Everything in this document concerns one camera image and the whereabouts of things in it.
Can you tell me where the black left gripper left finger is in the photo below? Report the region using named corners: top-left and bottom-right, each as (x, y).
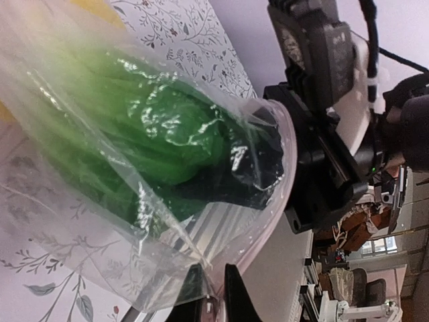
top-left (167, 264), bottom-right (218, 322)

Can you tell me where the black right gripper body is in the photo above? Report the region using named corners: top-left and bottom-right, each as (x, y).
top-left (263, 83), bottom-right (368, 233)

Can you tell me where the floral patterned table mat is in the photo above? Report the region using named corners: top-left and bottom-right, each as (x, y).
top-left (0, 0), bottom-right (259, 322)

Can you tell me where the green toy leaf vegetable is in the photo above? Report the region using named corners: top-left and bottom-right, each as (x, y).
top-left (43, 43), bottom-right (289, 235)

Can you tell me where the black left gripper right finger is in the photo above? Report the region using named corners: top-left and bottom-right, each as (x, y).
top-left (224, 264), bottom-right (262, 322)

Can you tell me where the clear zip top bag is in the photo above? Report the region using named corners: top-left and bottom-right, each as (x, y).
top-left (0, 0), bottom-right (298, 315)

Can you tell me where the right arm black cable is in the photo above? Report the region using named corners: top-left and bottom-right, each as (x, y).
top-left (357, 0), bottom-right (429, 108)

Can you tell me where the toy napa cabbage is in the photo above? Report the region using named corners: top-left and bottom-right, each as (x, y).
top-left (0, 101), bottom-right (15, 123)

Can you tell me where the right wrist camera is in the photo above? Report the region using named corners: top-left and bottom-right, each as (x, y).
top-left (266, 0), bottom-right (373, 155)

